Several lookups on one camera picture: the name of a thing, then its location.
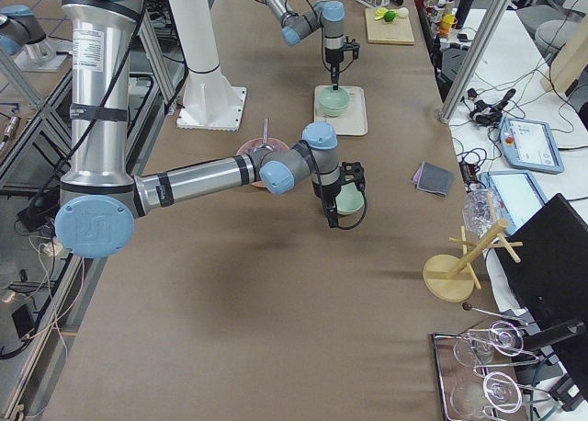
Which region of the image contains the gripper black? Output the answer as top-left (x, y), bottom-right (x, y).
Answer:
top-left (312, 184), bottom-right (341, 228)
top-left (324, 48), bottom-right (345, 91)

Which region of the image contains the green bowl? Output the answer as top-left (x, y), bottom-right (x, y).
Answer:
top-left (319, 104), bottom-right (347, 118)
top-left (318, 86), bottom-right (350, 107)
top-left (335, 183), bottom-right (365, 216)

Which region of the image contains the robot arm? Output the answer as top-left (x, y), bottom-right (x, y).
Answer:
top-left (261, 0), bottom-right (347, 90)
top-left (55, 0), bottom-right (344, 258)

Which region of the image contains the green bowl on tray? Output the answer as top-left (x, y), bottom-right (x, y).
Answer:
top-left (319, 104), bottom-right (347, 118)

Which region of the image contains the cream serving tray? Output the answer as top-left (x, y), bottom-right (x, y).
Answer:
top-left (313, 85), bottom-right (368, 136)

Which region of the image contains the bamboo cutting board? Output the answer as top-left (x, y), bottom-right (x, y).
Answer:
top-left (364, 8), bottom-right (414, 45)

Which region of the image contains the white garlic bulb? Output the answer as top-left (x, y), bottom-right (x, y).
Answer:
top-left (396, 7), bottom-right (409, 18)

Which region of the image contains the grey folded cloth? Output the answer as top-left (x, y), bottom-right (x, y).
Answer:
top-left (412, 162), bottom-right (455, 197)

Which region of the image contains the pink bowl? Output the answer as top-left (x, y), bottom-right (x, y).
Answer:
top-left (235, 137), bottom-right (291, 190)

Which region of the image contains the wooden mug tree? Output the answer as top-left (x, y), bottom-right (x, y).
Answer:
top-left (423, 193), bottom-right (523, 302)

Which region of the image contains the teach pendant near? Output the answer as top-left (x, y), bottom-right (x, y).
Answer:
top-left (479, 170), bottom-right (548, 235)

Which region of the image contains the teach pendant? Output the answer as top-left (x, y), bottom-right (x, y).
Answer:
top-left (499, 118), bottom-right (565, 174)
top-left (479, 170), bottom-right (548, 235)

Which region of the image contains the teach pendant far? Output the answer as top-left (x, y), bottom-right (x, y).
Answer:
top-left (499, 118), bottom-right (565, 174)

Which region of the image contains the wine glass upper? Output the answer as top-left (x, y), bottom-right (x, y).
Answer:
top-left (453, 321), bottom-right (523, 369)

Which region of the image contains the wine glass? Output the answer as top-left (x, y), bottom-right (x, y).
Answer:
top-left (453, 321), bottom-right (523, 369)
top-left (450, 371), bottom-right (523, 420)

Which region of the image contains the black monitor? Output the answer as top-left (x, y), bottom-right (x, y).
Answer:
top-left (496, 193), bottom-right (587, 329)

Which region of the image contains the wine glass lower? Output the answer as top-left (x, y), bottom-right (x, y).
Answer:
top-left (450, 371), bottom-right (523, 420)

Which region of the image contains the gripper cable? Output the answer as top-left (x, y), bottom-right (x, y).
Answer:
top-left (310, 152), bottom-right (369, 232)

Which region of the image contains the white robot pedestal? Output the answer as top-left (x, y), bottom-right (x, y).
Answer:
top-left (168, 0), bottom-right (247, 131)

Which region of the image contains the aluminium frame post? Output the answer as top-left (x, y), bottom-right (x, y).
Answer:
top-left (438, 0), bottom-right (511, 124)

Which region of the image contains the wire glass rack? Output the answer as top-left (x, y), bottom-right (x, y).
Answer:
top-left (431, 324), bottom-right (552, 420)

